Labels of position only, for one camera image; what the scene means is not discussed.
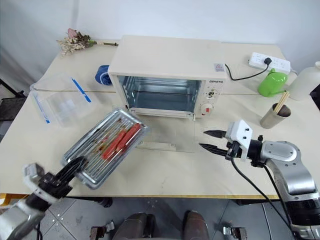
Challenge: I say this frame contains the black oven plug and cable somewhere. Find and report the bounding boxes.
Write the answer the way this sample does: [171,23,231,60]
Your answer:
[224,57,273,82]

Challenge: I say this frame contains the green plastic cup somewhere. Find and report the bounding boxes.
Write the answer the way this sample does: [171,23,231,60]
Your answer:
[257,67,290,99]

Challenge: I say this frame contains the cream toaster oven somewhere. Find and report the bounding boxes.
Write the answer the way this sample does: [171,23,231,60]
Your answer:
[108,34,228,121]

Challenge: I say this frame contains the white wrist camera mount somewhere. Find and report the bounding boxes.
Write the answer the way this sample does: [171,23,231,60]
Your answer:
[21,162,62,204]
[225,119,254,161]

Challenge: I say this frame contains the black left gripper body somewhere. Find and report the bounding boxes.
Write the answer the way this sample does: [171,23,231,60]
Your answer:
[37,171,74,200]

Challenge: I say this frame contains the metal caster wheel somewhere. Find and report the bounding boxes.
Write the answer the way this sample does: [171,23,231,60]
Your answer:
[222,225,248,240]
[90,220,115,240]

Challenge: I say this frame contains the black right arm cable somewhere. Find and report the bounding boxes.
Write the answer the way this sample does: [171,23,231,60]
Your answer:
[230,156,297,240]

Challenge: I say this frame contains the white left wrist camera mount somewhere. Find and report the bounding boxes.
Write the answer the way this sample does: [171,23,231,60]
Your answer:
[21,162,62,204]

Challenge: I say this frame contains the wooden chopstick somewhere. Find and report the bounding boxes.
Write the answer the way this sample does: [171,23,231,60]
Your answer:
[275,91,291,113]
[273,91,287,113]

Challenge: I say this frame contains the silver metal baking tray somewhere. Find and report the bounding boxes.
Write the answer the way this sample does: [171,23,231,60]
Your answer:
[61,107,151,191]

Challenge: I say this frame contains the red sausage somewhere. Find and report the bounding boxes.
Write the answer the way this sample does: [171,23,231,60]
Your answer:
[110,123,142,150]
[101,129,136,161]

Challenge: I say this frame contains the white power strip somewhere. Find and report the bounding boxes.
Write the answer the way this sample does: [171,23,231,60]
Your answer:
[247,51,292,75]

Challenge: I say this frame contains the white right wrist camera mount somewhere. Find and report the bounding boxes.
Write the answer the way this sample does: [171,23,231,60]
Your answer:
[225,119,254,161]

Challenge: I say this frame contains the metal cup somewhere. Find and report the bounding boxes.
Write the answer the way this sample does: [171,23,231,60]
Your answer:
[259,102,293,130]

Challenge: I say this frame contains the white plastic jug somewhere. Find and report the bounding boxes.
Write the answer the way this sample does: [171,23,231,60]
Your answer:
[287,60,320,101]

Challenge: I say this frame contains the dark rounded shape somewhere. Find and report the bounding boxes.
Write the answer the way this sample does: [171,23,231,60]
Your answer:
[119,212,156,240]
[183,210,210,240]

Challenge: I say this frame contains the glass toaster oven door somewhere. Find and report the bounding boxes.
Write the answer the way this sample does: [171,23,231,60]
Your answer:
[126,107,202,154]

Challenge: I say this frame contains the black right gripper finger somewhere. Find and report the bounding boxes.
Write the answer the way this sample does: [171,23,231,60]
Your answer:
[203,129,228,140]
[198,142,229,157]

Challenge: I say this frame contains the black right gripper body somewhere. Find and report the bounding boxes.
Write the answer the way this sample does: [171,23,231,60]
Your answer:
[224,138,245,161]

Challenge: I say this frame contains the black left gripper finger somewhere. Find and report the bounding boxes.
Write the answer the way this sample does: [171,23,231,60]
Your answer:
[65,161,89,186]
[55,156,87,181]

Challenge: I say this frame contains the black stand frame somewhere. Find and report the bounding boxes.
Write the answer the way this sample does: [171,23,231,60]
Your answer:
[0,76,29,121]

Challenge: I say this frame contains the clear plastic box blue latches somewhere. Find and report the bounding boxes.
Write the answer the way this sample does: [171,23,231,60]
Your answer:
[29,72,96,129]

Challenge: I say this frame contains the dried flower bouquet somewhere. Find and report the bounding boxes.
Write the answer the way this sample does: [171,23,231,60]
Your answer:
[55,27,120,58]

